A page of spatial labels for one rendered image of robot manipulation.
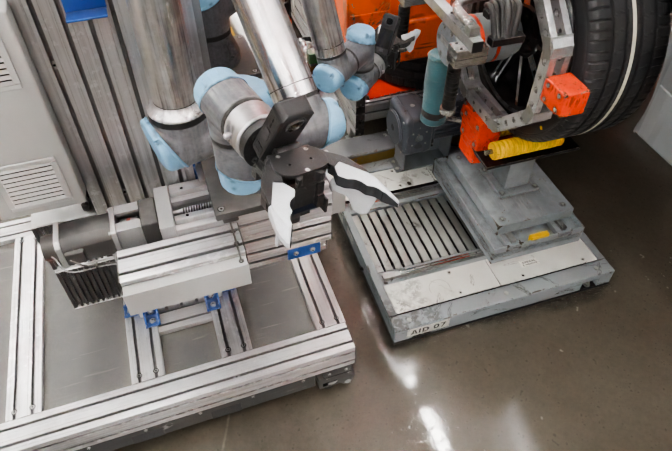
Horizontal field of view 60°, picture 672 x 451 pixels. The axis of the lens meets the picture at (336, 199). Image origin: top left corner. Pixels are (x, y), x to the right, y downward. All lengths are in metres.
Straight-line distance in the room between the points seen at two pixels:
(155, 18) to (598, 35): 1.04
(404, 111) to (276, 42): 1.32
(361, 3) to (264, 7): 1.15
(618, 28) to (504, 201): 0.80
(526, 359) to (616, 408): 0.29
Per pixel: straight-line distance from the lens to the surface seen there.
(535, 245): 2.19
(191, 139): 1.15
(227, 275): 1.29
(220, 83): 0.85
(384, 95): 2.52
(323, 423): 1.88
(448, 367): 2.00
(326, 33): 1.41
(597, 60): 1.61
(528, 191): 2.24
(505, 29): 1.54
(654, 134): 1.69
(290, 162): 0.71
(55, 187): 1.42
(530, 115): 1.68
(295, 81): 0.94
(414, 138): 2.23
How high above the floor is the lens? 1.72
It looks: 45 degrees down
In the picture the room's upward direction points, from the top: straight up
